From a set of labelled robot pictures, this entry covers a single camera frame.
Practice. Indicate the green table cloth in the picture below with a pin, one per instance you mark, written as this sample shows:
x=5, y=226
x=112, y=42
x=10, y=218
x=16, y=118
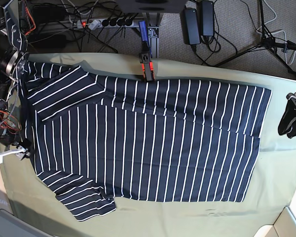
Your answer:
x=271, y=188

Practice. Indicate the black tripod stand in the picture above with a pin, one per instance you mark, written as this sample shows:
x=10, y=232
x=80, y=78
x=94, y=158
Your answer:
x=268, y=42

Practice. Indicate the black power adapter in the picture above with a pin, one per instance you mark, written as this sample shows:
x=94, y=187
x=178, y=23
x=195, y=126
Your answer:
x=207, y=17
x=190, y=26

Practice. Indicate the robot arm image left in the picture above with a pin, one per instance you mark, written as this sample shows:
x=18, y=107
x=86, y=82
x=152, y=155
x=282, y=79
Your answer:
x=13, y=57

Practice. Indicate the black power adapter right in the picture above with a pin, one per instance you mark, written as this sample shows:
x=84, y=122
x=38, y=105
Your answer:
x=207, y=17

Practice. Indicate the blue orange centre clamp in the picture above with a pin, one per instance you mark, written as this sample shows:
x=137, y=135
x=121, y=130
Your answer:
x=145, y=55

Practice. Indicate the white power strip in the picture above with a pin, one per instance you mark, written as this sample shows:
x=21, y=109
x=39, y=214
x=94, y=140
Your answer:
x=99, y=23

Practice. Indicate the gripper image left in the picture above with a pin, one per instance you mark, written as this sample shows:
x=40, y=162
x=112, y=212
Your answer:
x=21, y=151

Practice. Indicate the grey plastic bin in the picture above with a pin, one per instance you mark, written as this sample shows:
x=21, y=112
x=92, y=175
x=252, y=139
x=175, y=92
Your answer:
x=10, y=226

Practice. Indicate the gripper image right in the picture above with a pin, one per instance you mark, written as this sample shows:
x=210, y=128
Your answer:
x=287, y=125

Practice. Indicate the navy white striped T-shirt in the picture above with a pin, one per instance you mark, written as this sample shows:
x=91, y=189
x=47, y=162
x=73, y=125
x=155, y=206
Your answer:
x=97, y=137

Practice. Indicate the black power adapter left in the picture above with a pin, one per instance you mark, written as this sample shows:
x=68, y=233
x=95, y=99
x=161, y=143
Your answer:
x=190, y=26

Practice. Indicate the black box under table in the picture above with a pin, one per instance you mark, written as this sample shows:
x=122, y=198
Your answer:
x=161, y=6

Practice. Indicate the aluminium frame post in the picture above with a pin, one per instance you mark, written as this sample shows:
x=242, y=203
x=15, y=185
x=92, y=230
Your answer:
x=153, y=20

